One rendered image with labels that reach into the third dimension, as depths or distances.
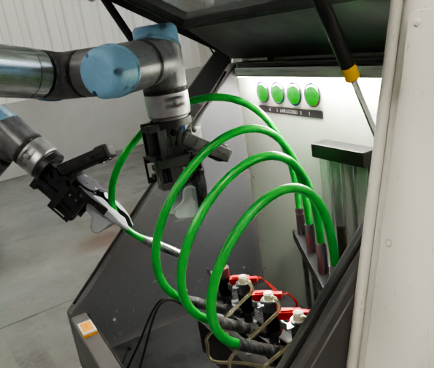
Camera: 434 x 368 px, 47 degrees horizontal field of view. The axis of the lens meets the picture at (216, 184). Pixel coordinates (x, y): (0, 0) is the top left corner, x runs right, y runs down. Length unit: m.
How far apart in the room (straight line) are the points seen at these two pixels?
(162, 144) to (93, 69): 0.19
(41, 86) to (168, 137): 0.22
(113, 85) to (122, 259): 0.60
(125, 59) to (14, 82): 0.16
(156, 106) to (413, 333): 0.51
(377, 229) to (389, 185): 0.06
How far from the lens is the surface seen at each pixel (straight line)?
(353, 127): 0.99
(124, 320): 1.31
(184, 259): 0.74
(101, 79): 0.74
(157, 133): 0.85
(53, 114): 7.50
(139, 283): 1.28
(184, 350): 1.25
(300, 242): 1.04
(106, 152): 0.99
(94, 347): 1.12
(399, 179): 0.62
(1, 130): 1.07
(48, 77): 0.80
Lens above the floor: 1.54
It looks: 17 degrees down
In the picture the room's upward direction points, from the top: 9 degrees counter-clockwise
